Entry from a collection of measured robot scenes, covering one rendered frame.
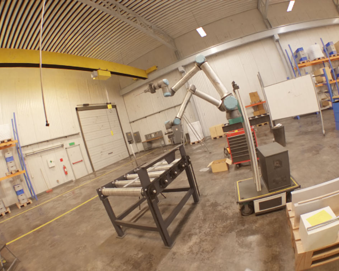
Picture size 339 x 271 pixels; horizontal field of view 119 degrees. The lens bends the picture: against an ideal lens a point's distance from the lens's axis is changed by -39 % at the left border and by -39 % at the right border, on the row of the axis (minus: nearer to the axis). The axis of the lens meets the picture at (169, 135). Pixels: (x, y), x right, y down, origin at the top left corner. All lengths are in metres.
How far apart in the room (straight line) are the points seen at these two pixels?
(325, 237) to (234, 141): 3.19
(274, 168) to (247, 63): 10.61
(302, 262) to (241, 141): 3.14
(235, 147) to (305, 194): 2.61
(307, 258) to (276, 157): 1.28
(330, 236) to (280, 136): 4.07
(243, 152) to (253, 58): 9.21
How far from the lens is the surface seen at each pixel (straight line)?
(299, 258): 1.66
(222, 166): 4.36
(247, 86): 12.04
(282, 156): 2.23
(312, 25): 14.10
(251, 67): 12.28
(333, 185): 2.09
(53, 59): 8.67
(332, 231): 1.56
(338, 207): 1.92
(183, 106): 2.31
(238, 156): 4.17
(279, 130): 5.18
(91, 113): 13.06
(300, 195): 1.94
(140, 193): 1.98
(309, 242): 1.52
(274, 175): 2.28
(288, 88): 5.90
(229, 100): 1.79
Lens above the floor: 1.52
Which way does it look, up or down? 3 degrees down
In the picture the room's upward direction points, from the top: 16 degrees counter-clockwise
